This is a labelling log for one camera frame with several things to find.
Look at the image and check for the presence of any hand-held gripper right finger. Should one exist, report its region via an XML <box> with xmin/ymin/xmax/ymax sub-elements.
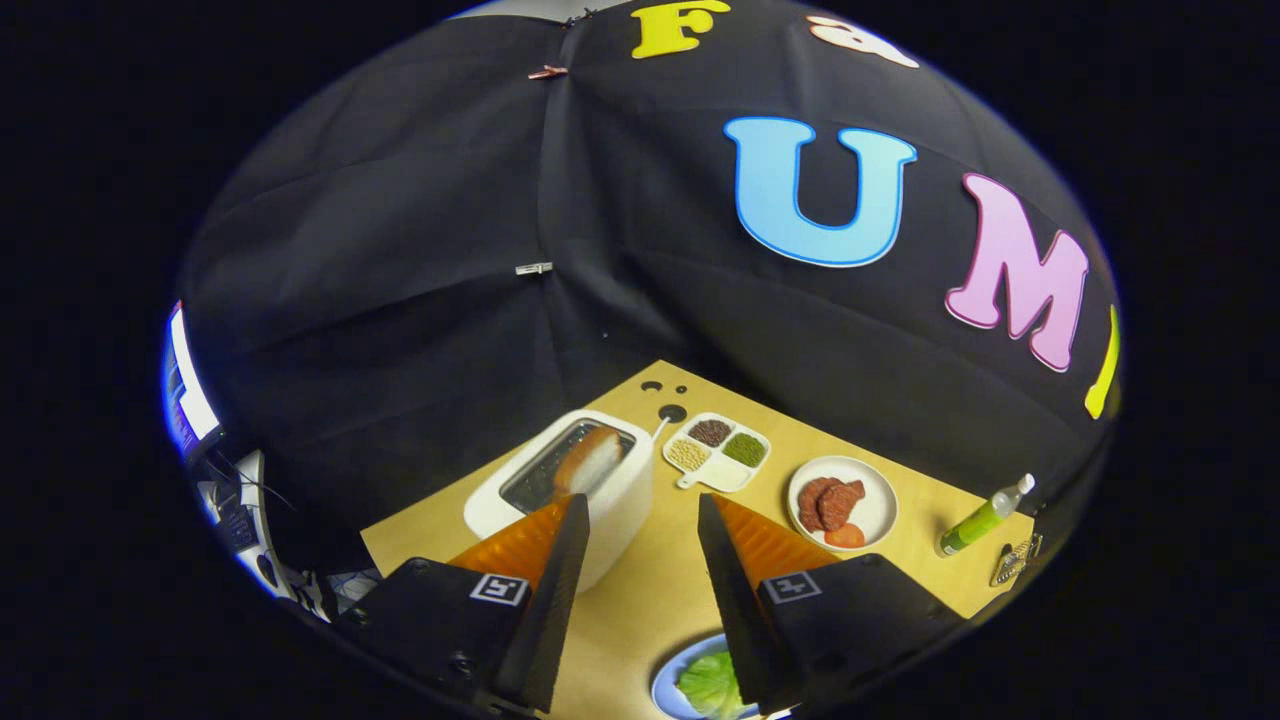
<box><xmin>697</xmin><ymin>492</ymin><xmax>966</xmax><ymax>716</ymax></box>

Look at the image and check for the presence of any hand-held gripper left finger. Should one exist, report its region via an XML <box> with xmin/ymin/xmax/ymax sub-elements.
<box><xmin>335</xmin><ymin>493</ymin><xmax>591</xmax><ymax>714</ymax></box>

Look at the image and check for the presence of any green lettuce leaf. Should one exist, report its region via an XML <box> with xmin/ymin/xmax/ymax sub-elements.
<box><xmin>677</xmin><ymin>650</ymin><xmax>746</xmax><ymax>720</ymax></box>

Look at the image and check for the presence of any bread slice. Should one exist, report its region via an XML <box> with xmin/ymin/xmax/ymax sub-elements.
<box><xmin>553</xmin><ymin>426</ymin><xmax>624</xmax><ymax>498</ymax></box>

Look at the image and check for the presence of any blue round plate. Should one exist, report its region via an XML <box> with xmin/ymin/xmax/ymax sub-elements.
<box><xmin>651</xmin><ymin>632</ymin><xmax>761</xmax><ymax>720</ymax></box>

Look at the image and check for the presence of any white toaster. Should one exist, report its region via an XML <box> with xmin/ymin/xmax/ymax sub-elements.
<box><xmin>463</xmin><ymin>408</ymin><xmax>656</xmax><ymax>593</ymax></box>

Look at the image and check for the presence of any brown meat patty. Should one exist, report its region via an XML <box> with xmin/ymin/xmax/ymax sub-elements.
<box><xmin>797</xmin><ymin>477</ymin><xmax>841</xmax><ymax>533</ymax></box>
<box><xmin>818</xmin><ymin>480</ymin><xmax>866</xmax><ymax>532</ymax></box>

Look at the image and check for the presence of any white divided seed tray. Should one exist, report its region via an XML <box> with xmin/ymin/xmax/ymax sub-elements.
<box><xmin>662</xmin><ymin>412</ymin><xmax>772</xmax><ymax>493</ymax></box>

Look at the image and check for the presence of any white round plate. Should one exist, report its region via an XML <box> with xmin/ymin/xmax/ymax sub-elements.
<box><xmin>787</xmin><ymin>456</ymin><xmax>898</xmax><ymax>553</ymax></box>

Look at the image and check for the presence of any green label plastic bottle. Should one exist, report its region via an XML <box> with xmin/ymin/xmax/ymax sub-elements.
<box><xmin>936</xmin><ymin>473</ymin><xmax>1036</xmax><ymax>557</ymax></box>

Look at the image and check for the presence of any black backdrop cloth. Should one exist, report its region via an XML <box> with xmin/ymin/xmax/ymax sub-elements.
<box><xmin>180</xmin><ymin>0</ymin><xmax>1123</xmax><ymax>581</ymax></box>

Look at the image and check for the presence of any computer monitor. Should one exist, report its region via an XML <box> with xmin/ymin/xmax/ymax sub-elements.
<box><xmin>162</xmin><ymin>300</ymin><xmax>221</xmax><ymax>461</ymax></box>

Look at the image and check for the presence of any metal wire utensil holder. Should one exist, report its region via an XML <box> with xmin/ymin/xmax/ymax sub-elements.
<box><xmin>990</xmin><ymin>533</ymin><xmax>1044</xmax><ymax>588</ymax></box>

